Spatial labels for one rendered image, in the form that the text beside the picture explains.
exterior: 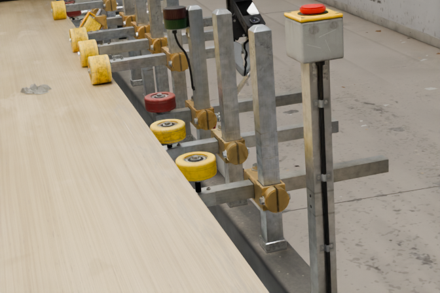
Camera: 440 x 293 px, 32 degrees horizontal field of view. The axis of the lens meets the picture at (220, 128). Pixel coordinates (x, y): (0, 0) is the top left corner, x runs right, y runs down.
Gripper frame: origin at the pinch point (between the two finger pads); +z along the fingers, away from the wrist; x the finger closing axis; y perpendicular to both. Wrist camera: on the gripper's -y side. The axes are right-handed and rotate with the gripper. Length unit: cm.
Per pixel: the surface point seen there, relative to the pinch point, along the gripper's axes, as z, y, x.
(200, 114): 12.1, 9.6, 9.6
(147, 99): 7.9, 16.0, 21.4
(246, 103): 13.1, 16.1, -4.9
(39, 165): 8, -19, 51
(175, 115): 13.3, 16.1, 14.5
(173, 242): 8, -66, 34
